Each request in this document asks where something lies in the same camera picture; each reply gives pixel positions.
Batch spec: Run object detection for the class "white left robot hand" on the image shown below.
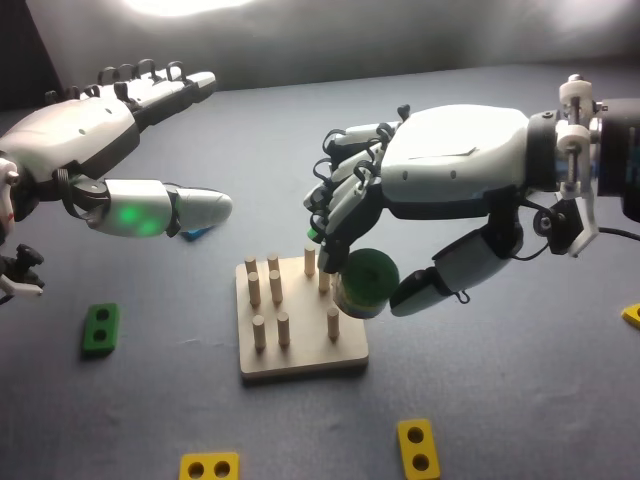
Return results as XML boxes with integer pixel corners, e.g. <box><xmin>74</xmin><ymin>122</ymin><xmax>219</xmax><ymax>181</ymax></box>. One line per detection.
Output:
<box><xmin>0</xmin><ymin>59</ymin><xmax>235</xmax><ymax>239</ymax></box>

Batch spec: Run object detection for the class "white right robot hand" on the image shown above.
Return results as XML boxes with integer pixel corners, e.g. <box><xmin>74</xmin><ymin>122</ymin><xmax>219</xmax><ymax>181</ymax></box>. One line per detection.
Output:
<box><xmin>302</xmin><ymin>103</ymin><xmax>532</xmax><ymax>319</ymax></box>

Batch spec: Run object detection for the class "grey table cloth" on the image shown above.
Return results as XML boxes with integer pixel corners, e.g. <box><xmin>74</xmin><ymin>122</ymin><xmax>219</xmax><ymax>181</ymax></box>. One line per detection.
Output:
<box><xmin>0</xmin><ymin>62</ymin><xmax>640</xmax><ymax>480</ymax></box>

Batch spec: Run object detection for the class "yellow two-hole block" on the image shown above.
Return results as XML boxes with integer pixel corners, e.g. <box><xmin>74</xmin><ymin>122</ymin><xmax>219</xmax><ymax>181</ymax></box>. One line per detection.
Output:
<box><xmin>396</xmin><ymin>418</ymin><xmax>442</xmax><ymax>480</ymax></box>

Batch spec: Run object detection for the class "green two-hole block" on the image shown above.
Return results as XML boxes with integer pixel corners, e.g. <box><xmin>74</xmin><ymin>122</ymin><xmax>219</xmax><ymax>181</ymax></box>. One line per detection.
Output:
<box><xmin>81</xmin><ymin>302</ymin><xmax>121</xmax><ymax>357</ymax></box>

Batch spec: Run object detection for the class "white backdrop sheet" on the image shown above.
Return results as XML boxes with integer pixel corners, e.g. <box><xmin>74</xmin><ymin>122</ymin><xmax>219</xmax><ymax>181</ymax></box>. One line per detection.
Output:
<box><xmin>27</xmin><ymin>0</ymin><xmax>640</xmax><ymax>104</ymax></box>

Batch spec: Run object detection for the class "wooden peg board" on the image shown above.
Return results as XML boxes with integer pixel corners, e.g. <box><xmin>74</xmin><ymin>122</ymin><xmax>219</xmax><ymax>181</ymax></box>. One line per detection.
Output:
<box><xmin>234</xmin><ymin>244</ymin><xmax>371</xmax><ymax>384</ymax></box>

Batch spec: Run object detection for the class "green-topped ring cylinder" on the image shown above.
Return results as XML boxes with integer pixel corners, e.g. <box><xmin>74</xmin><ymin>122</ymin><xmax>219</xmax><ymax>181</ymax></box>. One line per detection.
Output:
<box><xmin>332</xmin><ymin>248</ymin><xmax>401</xmax><ymax>320</ymax></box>

